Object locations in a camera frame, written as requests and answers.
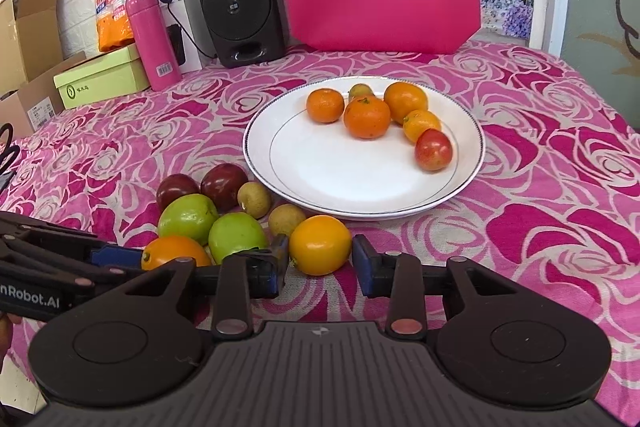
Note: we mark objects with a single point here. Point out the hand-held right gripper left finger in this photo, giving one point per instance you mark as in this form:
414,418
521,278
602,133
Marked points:
278,257

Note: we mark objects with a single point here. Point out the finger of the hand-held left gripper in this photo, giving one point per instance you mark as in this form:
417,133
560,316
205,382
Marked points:
117,257
60,274

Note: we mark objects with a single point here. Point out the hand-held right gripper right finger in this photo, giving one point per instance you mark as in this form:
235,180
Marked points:
361,257

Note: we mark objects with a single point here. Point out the tan longan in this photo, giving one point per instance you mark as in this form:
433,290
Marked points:
286,219
254,198

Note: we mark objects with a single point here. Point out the large orange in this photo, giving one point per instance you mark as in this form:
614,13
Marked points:
175,249
320,244

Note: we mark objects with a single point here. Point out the green apple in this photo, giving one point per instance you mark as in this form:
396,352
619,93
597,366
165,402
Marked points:
237,239
187,219

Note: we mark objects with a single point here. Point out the white plate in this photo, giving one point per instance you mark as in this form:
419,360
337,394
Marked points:
340,172

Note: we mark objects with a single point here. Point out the dark purple plum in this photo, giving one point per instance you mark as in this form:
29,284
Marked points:
177,192
224,186

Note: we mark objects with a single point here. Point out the red apple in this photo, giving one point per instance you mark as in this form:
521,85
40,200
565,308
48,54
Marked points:
433,151

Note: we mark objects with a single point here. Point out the speckled tangerine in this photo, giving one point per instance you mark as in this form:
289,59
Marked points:
367,119

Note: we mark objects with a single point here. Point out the small orange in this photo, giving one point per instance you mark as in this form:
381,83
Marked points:
420,122

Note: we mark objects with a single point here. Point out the smooth tangerine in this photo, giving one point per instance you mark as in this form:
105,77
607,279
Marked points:
325,106

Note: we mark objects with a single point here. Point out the medium orange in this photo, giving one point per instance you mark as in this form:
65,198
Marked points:
407,99

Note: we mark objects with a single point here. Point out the greenish red tomato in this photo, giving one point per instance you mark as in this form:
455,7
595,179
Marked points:
361,91

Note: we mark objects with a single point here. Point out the person's left hand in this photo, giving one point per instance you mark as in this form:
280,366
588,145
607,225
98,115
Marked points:
9,322

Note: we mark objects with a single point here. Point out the pink rose printed tablecloth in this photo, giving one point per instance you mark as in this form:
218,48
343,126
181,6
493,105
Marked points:
525,207

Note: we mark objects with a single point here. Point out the small cardboard box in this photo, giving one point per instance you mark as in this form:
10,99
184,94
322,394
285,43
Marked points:
35,104

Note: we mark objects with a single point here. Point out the light green box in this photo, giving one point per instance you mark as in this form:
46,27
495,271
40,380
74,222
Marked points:
100,82

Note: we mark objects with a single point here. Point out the pink thermos bottle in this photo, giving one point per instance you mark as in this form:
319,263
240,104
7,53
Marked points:
152,42

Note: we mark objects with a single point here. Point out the black power adapter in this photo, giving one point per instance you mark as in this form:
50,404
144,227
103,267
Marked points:
176,44

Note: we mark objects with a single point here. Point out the open cardboard box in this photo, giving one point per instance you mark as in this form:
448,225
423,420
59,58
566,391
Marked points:
30,37

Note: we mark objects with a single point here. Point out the white box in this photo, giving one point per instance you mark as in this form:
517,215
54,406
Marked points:
192,32

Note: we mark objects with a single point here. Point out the black speaker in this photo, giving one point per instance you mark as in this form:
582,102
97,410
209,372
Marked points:
237,2

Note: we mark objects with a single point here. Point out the cartoon glass door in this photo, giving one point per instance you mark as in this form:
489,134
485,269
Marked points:
600,7

